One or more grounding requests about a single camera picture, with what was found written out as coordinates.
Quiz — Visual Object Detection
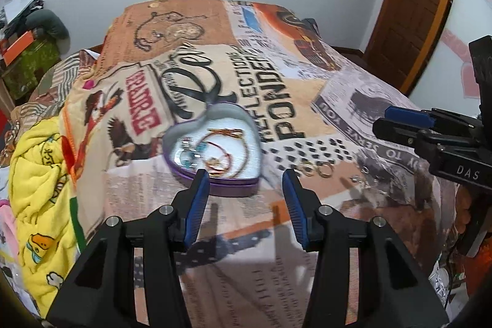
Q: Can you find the yellow cartoon blanket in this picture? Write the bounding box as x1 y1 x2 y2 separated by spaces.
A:
8 117 78 317

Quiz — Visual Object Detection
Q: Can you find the red gold braided bracelet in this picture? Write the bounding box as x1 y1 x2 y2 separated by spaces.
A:
199 127 251 181

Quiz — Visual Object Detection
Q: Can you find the orange box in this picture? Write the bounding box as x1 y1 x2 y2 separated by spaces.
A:
3 31 34 67

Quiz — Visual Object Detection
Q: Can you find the silver earring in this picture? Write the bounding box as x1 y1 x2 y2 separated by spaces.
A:
349 166 370 187

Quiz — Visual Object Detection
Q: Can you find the dark blue backpack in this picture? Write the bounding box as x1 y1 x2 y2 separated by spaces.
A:
302 18 319 36

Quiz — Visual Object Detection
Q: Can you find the printed newspaper-pattern bedspread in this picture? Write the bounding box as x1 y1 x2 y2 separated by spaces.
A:
11 0 459 328

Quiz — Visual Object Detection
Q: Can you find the purple heart-shaped tin box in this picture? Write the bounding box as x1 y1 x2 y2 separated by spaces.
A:
162 102 262 197

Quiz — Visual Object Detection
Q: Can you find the brown wooden door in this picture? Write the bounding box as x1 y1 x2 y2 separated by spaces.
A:
364 0 452 95

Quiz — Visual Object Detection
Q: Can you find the green patterned covered table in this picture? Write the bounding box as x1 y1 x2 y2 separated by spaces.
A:
1 37 60 101

